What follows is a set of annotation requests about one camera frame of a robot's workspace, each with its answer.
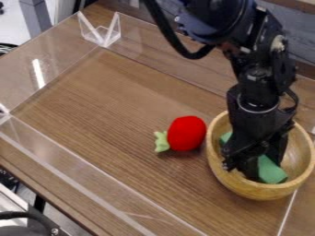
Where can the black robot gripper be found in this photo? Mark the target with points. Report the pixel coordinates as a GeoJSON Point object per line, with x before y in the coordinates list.
{"type": "Point", "coordinates": [254, 126]}

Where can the green foam block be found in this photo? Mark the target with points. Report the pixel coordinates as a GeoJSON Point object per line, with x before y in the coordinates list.
{"type": "Point", "coordinates": [272, 174]}

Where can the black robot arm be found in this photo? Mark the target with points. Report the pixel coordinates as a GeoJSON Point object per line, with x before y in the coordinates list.
{"type": "Point", "coordinates": [250, 36]}

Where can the brown wooden bowl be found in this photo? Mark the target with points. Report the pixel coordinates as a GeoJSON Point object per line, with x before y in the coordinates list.
{"type": "Point", "coordinates": [298, 163]}

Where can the red plush strawberry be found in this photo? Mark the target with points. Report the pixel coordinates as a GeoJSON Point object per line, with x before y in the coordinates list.
{"type": "Point", "coordinates": [184, 136]}

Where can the clear acrylic tray wall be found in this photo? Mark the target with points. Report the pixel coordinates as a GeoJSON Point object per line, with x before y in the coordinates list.
{"type": "Point", "coordinates": [83, 107]}

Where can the clear acrylic corner bracket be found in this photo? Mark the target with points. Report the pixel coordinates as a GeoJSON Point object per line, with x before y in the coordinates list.
{"type": "Point", "coordinates": [101, 35]}

